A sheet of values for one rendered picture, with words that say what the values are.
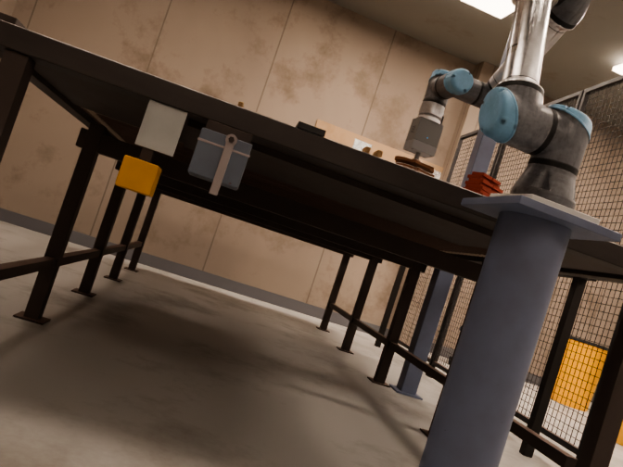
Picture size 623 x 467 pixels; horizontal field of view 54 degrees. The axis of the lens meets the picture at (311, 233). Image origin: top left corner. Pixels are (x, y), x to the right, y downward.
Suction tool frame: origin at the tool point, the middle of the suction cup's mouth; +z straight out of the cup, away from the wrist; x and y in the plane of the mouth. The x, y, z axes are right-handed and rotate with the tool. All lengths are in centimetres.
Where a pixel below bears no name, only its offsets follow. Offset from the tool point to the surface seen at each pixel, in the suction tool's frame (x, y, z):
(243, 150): 22, 56, 17
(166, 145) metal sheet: 17, 74, 22
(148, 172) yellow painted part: 19, 76, 30
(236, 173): 22, 55, 23
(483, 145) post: -157, -107, -62
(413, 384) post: -157, -111, 90
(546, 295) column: 59, -16, 29
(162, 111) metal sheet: 16, 77, 14
